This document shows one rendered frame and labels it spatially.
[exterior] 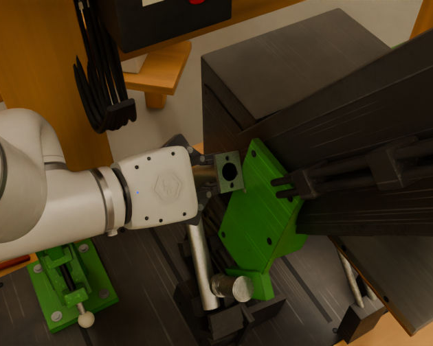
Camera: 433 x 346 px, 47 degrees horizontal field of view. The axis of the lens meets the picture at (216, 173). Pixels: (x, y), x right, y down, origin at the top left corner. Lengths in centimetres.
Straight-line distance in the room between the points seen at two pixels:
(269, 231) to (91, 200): 25
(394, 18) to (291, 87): 259
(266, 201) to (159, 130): 183
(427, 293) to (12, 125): 57
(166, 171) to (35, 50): 27
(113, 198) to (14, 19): 29
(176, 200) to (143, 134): 182
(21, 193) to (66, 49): 42
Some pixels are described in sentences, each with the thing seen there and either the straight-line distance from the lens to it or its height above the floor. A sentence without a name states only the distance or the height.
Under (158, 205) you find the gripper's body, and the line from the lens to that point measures 65.
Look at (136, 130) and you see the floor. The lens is 249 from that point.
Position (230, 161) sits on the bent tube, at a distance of 71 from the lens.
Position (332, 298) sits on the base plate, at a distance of 98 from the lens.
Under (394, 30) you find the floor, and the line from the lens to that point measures 328.
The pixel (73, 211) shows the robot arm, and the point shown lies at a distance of 60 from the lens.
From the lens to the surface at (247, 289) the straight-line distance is 76.
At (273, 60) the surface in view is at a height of 124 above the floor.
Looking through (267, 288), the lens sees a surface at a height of 110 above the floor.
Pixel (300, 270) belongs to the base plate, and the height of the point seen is 90.
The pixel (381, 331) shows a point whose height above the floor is 90.
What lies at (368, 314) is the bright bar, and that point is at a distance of 86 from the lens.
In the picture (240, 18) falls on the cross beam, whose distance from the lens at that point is 104.
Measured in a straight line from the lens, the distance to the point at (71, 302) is 89.
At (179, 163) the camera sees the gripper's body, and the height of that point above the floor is 126.
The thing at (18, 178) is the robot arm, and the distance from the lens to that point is 40.
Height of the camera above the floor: 177
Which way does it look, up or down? 51 degrees down
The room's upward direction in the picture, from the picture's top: straight up
